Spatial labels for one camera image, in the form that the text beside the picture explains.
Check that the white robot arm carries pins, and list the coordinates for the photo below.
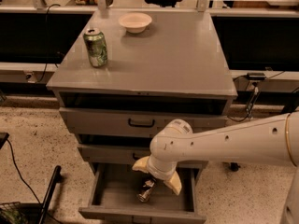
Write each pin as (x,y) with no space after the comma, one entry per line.
(270,141)

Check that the grey top drawer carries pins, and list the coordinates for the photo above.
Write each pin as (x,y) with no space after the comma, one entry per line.
(131,123)

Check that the black power adapter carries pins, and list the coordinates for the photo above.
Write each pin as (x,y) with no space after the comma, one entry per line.
(255,76)

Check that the grey drawer cabinet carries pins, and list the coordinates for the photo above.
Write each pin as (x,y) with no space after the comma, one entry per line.
(175,66)

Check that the black wire basket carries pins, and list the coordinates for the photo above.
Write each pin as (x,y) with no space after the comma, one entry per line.
(10,213)

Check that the grey middle drawer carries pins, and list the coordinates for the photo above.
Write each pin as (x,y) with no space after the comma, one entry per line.
(112,154)

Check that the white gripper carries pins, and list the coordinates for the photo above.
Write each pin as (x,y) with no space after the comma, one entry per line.
(160,173)

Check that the green soda can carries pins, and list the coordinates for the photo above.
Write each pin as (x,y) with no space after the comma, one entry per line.
(96,46)

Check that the white paper bowl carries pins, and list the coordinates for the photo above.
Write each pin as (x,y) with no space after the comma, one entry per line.
(135,22)

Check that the grey open bottom drawer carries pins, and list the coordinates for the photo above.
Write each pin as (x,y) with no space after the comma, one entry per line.
(114,198)

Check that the black table leg right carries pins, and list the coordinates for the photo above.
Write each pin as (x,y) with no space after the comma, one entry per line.
(234,167)

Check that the black stand leg left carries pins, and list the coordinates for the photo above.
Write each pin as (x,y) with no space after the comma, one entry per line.
(55,179)

